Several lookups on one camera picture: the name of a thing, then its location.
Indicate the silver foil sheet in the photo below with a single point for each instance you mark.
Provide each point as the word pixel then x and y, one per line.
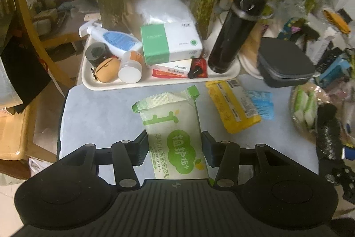
pixel 5 87

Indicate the blue wipes packet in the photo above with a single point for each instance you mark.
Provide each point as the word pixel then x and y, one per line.
pixel 262 105

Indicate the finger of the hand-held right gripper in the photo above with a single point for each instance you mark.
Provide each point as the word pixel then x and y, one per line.
pixel 342 180

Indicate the black carton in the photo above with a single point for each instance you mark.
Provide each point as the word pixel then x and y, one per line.
pixel 328 59

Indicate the black garment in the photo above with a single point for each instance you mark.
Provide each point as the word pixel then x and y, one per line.
pixel 25 76

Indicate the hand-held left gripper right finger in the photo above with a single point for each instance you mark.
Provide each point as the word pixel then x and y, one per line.
pixel 208 148

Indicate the white orange pill bottle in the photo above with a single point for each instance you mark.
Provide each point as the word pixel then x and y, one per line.
pixel 129 71

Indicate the black tape roll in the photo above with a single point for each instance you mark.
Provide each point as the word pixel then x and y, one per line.
pixel 95 55

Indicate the white spray bottle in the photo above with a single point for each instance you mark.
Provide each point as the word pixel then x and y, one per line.
pixel 119 40

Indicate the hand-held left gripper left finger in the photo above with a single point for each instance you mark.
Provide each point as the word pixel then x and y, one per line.
pixel 142 148

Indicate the bag of green wipes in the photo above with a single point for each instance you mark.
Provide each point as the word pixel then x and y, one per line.
pixel 303 109

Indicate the brown egg-shaped case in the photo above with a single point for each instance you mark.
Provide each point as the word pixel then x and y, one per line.
pixel 108 71

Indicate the white wrapped package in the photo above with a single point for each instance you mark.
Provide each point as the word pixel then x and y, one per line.
pixel 163 9

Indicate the red black sachet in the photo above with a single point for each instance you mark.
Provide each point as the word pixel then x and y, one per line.
pixel 198 67

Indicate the blue carton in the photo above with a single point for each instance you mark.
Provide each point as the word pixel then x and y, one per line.
pixel 337 70

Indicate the red white flat box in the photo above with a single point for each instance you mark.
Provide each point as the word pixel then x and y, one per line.
pixel 169 69

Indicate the grey zip case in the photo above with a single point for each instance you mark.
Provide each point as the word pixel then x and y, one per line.
pixel 283 62

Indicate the white tray under case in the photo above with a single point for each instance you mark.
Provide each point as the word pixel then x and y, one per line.
pixel 249 67

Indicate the green white tissue box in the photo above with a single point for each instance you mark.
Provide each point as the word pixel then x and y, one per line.
pixel 166 42

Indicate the yellow wipes packet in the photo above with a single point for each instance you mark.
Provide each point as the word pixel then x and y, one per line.
pixel 233 109

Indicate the cluttered wooden side table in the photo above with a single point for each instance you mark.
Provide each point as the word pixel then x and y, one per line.
pixel 55 40

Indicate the white plastic tray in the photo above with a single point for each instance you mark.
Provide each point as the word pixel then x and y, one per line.
pixel 155 83

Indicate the green white soap packet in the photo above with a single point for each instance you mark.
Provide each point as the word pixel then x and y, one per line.
pixel 174 126

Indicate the wooden chair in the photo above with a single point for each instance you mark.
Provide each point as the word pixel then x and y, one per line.
pixel 16 139

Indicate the black thermos bottle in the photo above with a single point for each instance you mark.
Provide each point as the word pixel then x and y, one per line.
pixel 227 40

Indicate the orange yellow bag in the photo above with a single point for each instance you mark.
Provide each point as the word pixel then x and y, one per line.
pixel 337 21

